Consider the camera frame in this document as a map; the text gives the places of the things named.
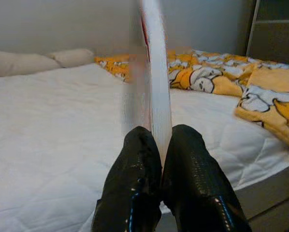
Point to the yellow cartoon print blanket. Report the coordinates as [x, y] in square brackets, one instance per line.
[207, 79]

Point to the plain pale pillow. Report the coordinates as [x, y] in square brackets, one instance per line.
[18, 64]
[74, 56]

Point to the dark grey wardrobe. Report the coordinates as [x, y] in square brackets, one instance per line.
[275, 41]

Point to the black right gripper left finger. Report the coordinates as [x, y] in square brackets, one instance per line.
[132, 183]

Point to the white quilted mattress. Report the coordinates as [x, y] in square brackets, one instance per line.
[50, 133]

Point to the grey bed base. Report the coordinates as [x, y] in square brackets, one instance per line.
[267, 188]

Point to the white book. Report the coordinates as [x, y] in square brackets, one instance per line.
[159, 84]

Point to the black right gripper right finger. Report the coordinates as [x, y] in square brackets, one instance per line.
[195, 183]

